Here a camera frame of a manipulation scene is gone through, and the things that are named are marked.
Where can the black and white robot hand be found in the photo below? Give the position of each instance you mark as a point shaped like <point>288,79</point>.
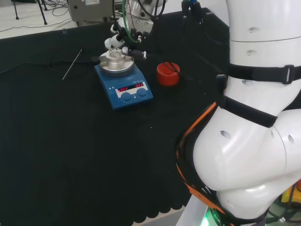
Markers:
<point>143,27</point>

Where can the heater with blue base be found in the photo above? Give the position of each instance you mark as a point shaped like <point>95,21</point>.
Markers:
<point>127,103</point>

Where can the grey equipment box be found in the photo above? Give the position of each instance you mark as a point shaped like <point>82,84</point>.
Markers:
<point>94,9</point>

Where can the thin glass rod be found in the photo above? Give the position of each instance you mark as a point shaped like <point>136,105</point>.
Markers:
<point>71,66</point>

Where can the blue plug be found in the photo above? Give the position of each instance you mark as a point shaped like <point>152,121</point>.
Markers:
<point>221,76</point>

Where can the black tripod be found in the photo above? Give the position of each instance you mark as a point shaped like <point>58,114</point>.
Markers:
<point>43,16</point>

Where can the black bench cloth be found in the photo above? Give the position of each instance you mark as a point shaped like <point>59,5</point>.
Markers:
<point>70,141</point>

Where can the yellow stop button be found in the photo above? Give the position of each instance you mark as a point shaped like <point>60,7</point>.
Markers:
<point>288,195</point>

